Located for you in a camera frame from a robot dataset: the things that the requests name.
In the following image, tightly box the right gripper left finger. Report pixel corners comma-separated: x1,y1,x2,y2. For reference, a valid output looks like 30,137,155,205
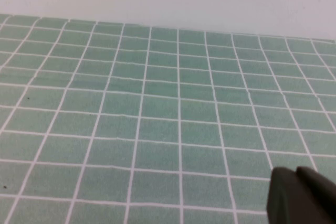
266,166,316,224

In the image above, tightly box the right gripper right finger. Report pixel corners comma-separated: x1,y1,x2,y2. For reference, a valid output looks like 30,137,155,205
296,166,336,224

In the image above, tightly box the green white-grid tablecloth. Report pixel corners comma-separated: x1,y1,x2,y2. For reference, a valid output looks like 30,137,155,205
0,14,336,224

